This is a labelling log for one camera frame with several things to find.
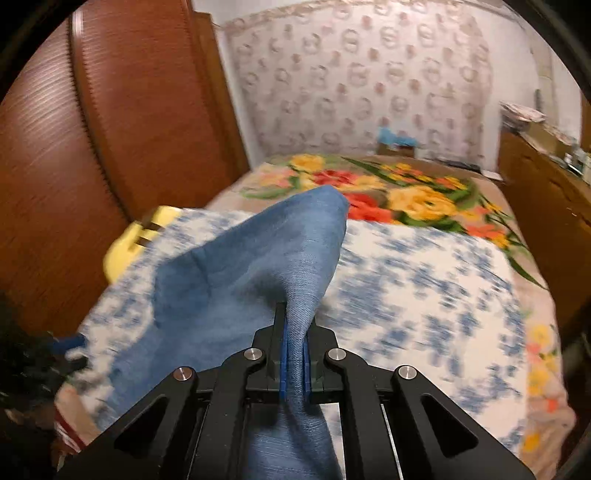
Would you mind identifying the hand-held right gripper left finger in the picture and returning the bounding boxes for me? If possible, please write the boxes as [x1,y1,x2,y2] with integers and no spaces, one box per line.
[58,304,290,480]

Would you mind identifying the blue denim pants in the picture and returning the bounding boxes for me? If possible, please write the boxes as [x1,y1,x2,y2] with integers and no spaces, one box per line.
[110,185,350,480]

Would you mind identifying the blue cloth on box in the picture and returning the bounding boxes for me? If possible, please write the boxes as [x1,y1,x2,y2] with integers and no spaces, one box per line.
[375,126,419,156]

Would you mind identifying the red striped cloth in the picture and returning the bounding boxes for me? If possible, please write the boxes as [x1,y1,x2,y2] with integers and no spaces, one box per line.
[54,405,88,455]

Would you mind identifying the wooden cabinet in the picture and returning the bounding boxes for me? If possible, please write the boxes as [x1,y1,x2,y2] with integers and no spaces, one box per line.
[496,130,591,324]

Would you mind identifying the yellow pillow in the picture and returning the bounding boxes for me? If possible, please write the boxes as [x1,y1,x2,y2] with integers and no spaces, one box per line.
[103,206,184,283]

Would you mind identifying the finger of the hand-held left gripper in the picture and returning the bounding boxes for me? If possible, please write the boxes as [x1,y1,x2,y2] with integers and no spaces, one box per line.
[46,333,89,374]

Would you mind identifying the beige flowered blanket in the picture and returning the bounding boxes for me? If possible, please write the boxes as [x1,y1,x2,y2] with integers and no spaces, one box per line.
[205,152,578,472]

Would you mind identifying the cardboard box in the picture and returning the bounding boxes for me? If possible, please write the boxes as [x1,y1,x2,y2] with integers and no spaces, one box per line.
[526,122,575,155]

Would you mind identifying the brown louvered wardrobe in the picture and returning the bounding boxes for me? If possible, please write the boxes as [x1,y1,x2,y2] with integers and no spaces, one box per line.
[0,0,251,340]

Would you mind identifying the stack of papers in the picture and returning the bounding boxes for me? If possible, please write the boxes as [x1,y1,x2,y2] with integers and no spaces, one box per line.
[500,102,546,131]

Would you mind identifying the patterned lace curtain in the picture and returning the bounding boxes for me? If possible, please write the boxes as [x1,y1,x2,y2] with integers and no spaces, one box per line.
[217,0,498,163]

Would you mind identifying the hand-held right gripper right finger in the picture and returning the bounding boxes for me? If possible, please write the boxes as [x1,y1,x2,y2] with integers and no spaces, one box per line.
[302,320,537,480]

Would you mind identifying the white blue floral quilt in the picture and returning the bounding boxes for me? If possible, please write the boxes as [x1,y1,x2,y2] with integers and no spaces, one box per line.
[76,208,530,462]

